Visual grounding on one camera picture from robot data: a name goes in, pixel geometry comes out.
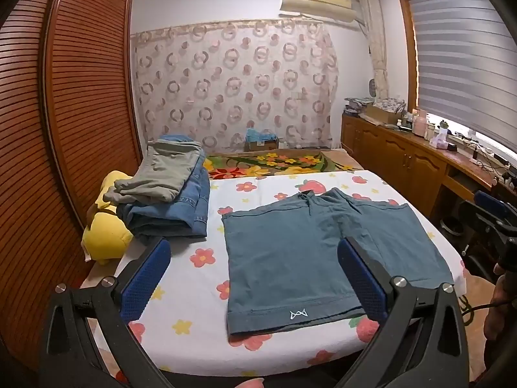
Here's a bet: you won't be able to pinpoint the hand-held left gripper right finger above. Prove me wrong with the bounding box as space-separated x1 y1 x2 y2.
337 237 471 388

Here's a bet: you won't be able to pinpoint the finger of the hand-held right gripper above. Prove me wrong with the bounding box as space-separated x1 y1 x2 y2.
460 191 513 251

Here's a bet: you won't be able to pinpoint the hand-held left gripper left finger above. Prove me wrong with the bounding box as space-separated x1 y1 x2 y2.
38 236 178 388

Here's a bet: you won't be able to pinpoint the teal short pants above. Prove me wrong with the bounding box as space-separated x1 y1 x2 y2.
221 188 455 338

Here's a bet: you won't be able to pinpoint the folded grey-green pants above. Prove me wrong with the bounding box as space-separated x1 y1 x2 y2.
103 139 203 211

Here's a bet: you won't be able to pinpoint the person's right hand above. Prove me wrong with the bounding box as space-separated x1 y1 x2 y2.
483 269 517 342

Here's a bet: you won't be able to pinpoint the dark round bin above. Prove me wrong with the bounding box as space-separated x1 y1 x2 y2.
439 217 466 238

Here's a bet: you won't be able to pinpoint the white power strip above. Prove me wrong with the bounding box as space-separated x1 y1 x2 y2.
468 150 506 167

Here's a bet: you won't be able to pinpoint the white floral bed sheet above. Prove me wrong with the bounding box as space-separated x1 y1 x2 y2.
80 170 466 377

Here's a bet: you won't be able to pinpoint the yellow plush toy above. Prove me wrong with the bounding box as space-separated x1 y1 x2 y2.
81 170 135 266

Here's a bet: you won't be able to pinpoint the folded blue jeans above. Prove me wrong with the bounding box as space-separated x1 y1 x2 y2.
116 135 211 240

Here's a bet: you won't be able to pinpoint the wooden side cabinet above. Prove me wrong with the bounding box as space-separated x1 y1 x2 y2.
341 111 517 229

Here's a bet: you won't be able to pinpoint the pink bottle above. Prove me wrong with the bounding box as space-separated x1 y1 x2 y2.
414 109 429 137

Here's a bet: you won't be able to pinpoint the patterned fabric bag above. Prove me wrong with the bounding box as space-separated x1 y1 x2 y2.
379 97 407 114

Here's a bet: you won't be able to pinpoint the open flat cardboard box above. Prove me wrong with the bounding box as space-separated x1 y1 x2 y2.
364 104 399 125

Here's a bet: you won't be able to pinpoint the grey striped window blind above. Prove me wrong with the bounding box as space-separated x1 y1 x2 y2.
403 0 517 151

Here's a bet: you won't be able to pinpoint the colourful floral blanket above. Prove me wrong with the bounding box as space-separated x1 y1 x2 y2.
203 149 357 181

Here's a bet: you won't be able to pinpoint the pile of papers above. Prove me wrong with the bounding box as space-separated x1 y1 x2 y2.
343 97 375 116

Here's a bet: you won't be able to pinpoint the small cardboard box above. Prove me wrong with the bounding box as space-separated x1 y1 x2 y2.
245 137 280 153

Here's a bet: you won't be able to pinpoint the wooden slatted wardrobe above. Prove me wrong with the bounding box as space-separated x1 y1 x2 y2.
0 0 143 358

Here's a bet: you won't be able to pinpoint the cream tied window curtain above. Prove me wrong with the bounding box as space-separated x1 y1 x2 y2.
357 0 391 101

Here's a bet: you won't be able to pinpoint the black cable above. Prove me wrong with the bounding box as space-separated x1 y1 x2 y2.
456 296 492 327

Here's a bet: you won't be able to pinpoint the ring-patterned sheer curtain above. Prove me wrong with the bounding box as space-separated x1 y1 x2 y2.
131 18 340 155

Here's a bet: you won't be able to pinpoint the cream wall air conditioner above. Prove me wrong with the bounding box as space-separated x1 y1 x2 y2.
280 0 358 22

